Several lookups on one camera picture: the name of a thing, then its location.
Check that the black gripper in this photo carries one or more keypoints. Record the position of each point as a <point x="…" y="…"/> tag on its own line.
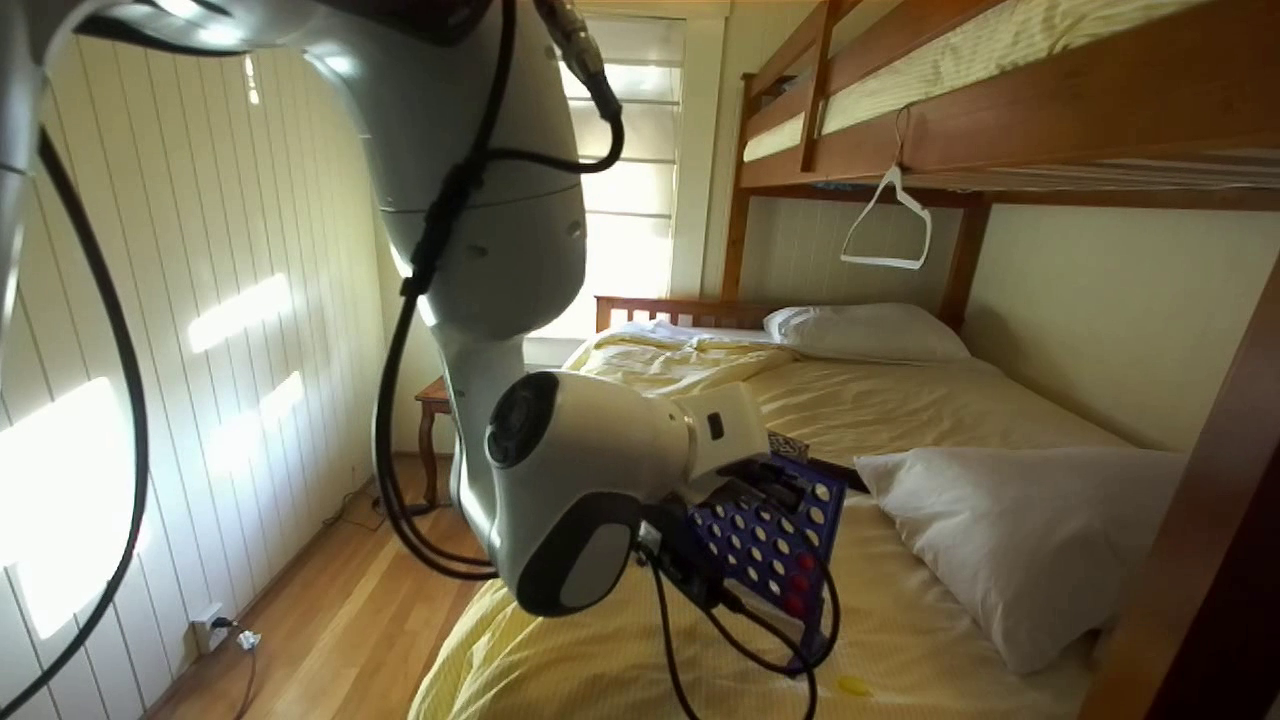
<point x="753" y="487"/>

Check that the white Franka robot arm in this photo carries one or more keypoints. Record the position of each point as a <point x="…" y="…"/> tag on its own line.
<point x="535" y="201"/>

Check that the white bed sheet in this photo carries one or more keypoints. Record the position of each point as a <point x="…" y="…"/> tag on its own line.
<point x="680" y="334"/>

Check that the flat white pillow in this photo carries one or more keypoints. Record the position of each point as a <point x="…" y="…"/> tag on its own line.
<point x="866" y="329"/>

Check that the yellow bed blanket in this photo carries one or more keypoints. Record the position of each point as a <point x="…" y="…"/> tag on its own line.
<point x="585" y="655"/>

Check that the white plastic clothes hanger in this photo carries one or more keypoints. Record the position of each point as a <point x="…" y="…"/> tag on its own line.
<point x="880" y="262"/>

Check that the white folded blanket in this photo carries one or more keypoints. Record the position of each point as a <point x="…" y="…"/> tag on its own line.
<point x="1024" y="547"/>

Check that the small wooden side table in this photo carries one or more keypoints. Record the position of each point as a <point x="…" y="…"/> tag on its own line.
<point x="432" y="399"/>

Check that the bunk mattress with pale sheet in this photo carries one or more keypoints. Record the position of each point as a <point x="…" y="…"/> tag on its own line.
<point x="963" y="53"/>

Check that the wooden bunk bed frame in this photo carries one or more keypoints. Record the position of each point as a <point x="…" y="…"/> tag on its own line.
<point x="1065" y="132"/>

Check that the wall outlet with plug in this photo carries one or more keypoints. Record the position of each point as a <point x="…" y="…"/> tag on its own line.
<point x="205" y="626"/>

